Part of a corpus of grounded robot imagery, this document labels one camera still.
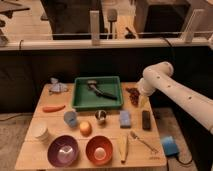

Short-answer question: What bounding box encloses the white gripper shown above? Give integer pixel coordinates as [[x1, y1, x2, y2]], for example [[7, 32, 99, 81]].
[[137, 78, 156, 108]]

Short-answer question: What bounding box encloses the black rectangular block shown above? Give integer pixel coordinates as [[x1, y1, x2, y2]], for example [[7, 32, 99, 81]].
[[142, 111, 151, 130]]

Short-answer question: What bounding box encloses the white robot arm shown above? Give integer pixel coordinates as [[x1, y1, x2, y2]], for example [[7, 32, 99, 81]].
[[137, 61, 213, 135]]

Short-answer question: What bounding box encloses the red bowl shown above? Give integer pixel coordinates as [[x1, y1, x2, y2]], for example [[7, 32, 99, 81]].
[[86, 136, 113, 166]]

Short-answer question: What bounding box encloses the purple bowl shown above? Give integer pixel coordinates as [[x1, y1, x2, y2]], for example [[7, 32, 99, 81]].
[[47, 135, 79, 167]]

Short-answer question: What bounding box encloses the blue sponge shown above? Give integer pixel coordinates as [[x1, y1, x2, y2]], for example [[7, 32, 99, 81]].
[[119, 110, 131, 128]]

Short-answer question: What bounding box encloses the silver fork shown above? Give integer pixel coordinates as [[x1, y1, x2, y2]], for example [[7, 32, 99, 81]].
[[130, 131, 158, 154]]

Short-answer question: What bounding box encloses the blue box on floor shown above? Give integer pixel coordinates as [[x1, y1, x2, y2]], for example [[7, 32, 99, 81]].
[[161, 136, 179, 157]]

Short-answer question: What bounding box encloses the green plastic tray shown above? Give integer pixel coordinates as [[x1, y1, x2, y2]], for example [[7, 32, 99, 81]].
[[72, 76, 123, 111]]

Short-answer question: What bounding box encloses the yellow orange fruit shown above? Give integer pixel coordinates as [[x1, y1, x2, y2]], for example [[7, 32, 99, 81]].
[[79, 121, 92, 136]]

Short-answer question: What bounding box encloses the crumpled blue grey cloth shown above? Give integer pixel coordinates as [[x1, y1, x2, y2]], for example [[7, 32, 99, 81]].
[[49, 78, 68, 94]]

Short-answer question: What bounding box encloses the orange carrot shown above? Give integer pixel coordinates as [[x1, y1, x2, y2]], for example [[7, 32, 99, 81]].
[[42, 105, 65, 113]]

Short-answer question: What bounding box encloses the white paper cup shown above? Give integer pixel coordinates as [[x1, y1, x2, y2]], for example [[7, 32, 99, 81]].
[[32, 122, 51, 143]]

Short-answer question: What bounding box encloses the black handled brush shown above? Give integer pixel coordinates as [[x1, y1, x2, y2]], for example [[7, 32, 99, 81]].
[[87, 80, 117, 100]]

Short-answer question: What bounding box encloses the black cable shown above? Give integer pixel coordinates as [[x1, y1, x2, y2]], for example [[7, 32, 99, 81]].
[[159, 35, 178, 68]]

